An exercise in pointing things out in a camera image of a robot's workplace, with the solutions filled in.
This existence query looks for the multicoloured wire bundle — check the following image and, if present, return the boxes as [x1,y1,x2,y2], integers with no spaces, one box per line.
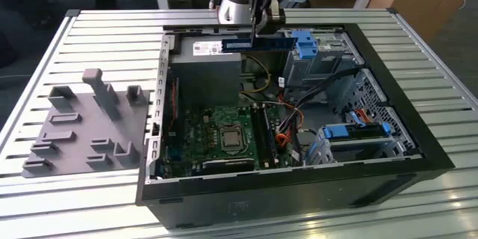
[278,100,306,139]

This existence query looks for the orange wires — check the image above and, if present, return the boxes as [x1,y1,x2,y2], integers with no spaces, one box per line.
[275,134,297,149]

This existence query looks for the blue data wire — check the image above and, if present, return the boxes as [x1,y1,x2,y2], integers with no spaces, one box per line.
[350,111,366,127]

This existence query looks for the grey parts rack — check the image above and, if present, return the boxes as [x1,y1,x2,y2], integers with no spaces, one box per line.
[22,68,156,179]

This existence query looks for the blue RAM stick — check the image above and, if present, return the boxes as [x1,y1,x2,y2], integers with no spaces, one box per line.
[222,36,293,53]

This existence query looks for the orange data wire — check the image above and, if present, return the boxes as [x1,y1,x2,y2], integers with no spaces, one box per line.
[357,108,379,124]

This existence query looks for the blue disk carrier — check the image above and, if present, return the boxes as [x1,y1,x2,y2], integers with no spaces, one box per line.
[321,123,391,140]

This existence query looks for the metal socket cover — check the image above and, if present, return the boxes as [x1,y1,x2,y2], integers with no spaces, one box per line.
[218,124,249,156]

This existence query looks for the yellow and black wires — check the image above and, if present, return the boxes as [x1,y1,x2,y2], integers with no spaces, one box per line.
[241,55,273,94]

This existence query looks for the blue drive bay latch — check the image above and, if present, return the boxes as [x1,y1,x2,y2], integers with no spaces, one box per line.
[291,30,318,59]

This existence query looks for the silver CPU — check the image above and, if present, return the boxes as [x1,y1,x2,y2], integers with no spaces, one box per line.
[223,131,245,148]

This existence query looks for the dark installed RAM stick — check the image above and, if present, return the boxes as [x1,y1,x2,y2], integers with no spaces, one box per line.
[262,107,279,163]

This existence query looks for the black graphics card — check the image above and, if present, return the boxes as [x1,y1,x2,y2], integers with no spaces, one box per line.
[201,157,255,174]

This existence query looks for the perforated metal cage wall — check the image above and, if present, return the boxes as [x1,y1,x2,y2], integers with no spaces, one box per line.
[334,68,425,157]

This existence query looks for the silver disk bay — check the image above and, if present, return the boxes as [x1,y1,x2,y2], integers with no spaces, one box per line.
[305,135,419,167]

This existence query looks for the green motherboard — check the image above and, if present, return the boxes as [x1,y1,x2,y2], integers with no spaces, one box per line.
[162,101,297,178]

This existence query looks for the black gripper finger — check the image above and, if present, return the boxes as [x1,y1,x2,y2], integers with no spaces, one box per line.
[250,0,273,52]
[262,0,287,38]

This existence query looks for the black PC case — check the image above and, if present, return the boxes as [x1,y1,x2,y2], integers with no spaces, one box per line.
[135,22,456,230]

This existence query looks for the grey power supply unit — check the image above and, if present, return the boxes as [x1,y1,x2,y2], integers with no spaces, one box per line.
[170,36,243,108]

